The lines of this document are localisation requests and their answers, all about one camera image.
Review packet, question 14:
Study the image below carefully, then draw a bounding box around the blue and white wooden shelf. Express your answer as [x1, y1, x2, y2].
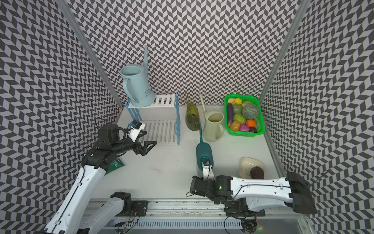
[126, 93, 181, 145]

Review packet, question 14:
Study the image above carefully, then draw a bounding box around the yellow lemon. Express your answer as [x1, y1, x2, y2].
[233, 98, 243, 105]

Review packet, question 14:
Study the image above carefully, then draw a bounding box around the light blue watering can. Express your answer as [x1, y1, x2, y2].
[120, 45, 155, 107]

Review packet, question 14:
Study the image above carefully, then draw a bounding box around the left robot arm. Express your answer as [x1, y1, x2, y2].
[42, 120, 157, 234]

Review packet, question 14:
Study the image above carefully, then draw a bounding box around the beige plastic watering can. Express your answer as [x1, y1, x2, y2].
[199, 94, 225, 142]

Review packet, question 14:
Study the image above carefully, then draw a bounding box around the dark red fruit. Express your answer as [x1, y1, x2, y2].
[250, 166, 265, 179]

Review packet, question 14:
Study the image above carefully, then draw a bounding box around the green plastic basket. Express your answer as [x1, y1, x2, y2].
[224, 95, 266, 137]

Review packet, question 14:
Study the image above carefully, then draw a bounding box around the beige plate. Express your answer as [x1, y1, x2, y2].
[239, 157, 265, 179]

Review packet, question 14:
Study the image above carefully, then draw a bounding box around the green snack bag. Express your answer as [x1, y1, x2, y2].
[106, 158, 125, 175]

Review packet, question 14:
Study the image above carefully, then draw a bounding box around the aluminium corner post right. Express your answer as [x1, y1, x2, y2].
[259, 0, 311, 103]

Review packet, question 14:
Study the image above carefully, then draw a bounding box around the grey green melon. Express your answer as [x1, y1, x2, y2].
[242, 103, 260, 120]

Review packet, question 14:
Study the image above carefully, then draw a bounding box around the teal transparent watering can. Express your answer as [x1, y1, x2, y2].
[196, 123, 214, 171]

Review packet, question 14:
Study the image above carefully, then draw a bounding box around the olive green transparent watering can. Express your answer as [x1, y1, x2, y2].
[185, 91, 200, 131]

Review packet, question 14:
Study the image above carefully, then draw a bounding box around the aluminium corner post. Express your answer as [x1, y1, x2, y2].
[56, 0, 124, 109]
[259, 0, 311, 103]

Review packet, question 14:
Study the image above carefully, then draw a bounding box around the aluminium corner post left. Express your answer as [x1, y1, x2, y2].
[56, 0, 124, 109]

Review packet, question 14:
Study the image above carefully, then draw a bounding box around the purple eggplant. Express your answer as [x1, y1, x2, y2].
[227, 102, 234, 127]

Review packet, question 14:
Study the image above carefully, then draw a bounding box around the green striped squash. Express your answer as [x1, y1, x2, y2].
[233, 113, 246, 124]

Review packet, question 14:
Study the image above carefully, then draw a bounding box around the aluminium front rail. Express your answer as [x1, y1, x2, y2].
[84, 198, 310, 220]

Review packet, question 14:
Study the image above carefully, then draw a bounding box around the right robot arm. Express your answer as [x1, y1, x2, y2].
[190, 172, 317, 217]

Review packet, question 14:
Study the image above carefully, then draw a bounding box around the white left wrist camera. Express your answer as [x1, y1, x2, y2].
[128, 120, 146, 142]

